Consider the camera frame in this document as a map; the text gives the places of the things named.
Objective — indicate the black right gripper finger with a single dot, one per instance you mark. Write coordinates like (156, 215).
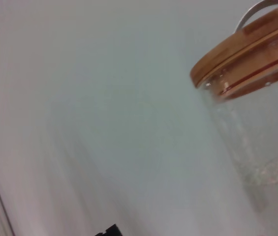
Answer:
(111, 231)

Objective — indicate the clear glass water dispenser jar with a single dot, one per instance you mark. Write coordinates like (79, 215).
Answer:
(256, 137)

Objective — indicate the wooden jar lid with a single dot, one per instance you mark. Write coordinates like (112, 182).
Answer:
(239, 56)

